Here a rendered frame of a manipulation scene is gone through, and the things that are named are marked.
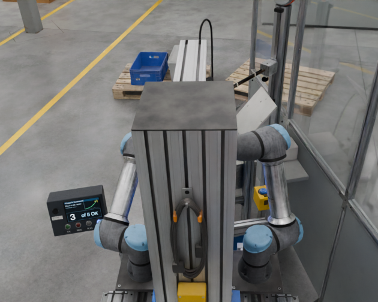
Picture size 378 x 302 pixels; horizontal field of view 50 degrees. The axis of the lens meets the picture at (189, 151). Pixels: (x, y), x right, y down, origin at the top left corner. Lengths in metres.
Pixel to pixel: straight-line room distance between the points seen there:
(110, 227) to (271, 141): 0.77
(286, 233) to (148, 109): 0.96
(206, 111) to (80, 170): 3.34
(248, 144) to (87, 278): 2.04
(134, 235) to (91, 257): 1.68
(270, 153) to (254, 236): 0.35
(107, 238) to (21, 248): 1.94
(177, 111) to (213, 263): 0.49
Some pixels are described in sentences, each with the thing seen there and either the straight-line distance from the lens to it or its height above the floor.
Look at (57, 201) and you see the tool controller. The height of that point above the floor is 1.25.
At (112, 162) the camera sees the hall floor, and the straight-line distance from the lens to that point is 4.29.
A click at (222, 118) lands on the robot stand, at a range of 0.98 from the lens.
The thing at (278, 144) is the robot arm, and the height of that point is 1.61.
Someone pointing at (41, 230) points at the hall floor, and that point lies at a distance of 3.76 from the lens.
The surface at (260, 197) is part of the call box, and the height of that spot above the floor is 1.07.
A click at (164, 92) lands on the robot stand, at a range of 1.10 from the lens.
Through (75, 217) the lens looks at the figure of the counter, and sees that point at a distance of 2.05.
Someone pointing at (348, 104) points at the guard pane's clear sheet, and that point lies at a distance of 2.26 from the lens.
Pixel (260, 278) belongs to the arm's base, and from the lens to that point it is 1.84.
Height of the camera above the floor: 2.54
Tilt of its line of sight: 36 degrees down
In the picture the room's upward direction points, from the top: 3 degrees counter-clockwise
